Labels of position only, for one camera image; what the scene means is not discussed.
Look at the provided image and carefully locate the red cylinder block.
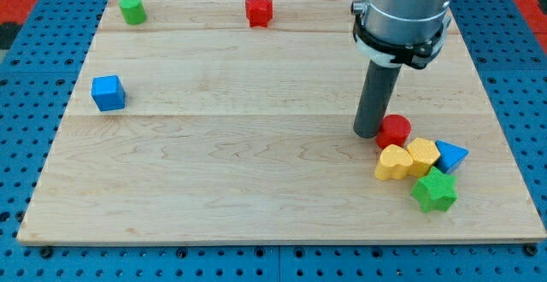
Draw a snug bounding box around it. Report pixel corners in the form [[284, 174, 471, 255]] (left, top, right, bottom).
[[375, 115, 412, 149]]

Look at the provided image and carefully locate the green star block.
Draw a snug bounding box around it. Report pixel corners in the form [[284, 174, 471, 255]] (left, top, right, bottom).
[[410, 167, 458, 213]]

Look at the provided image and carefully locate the wooden board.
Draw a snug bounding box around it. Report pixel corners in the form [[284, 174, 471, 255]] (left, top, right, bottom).
[[17, 0, 546, 246]]

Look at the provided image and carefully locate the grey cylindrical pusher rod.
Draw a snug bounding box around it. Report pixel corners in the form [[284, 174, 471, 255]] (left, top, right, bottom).
[[353, 61, 401, 138]]

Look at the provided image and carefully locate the blue cube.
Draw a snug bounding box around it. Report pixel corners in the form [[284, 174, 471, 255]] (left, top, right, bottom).
[[91, 75, 126, 112]]

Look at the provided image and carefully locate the green cylinder block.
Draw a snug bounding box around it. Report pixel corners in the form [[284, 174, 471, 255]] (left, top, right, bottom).
[[119, 0, 147, 25]]

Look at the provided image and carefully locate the yellow heart block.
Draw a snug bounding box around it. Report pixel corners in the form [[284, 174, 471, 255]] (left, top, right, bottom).
[[374, 144, 414, 180]]

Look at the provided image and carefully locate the red star block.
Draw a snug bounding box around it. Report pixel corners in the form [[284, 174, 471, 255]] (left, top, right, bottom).
[[244, 0, 274, 27]]

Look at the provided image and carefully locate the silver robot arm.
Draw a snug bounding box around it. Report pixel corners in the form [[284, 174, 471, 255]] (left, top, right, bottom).
[[350, 0, 450, 69]]

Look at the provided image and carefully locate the blue triangle block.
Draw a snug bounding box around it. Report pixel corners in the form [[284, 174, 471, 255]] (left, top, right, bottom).
[[435, 140, 469, 174]]

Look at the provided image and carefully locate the yellow hexagon block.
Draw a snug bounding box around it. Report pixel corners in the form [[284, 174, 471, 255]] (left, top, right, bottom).
[[406, 138, 440, 178]]

